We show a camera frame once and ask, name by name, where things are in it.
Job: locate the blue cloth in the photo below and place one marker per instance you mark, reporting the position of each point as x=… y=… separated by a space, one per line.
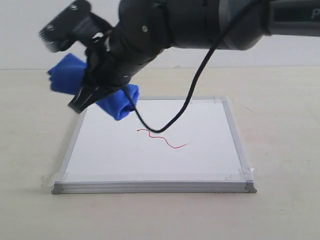
x=66 y=78

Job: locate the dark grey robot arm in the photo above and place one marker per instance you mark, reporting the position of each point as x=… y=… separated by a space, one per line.
x=225 y=24

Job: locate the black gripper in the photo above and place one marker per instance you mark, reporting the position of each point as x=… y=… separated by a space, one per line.
x=127 y=48

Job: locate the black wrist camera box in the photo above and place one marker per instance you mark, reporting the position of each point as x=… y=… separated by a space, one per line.
x=65 y=27

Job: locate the white board with metal frame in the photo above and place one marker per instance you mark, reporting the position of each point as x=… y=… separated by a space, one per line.
x=200 y=153

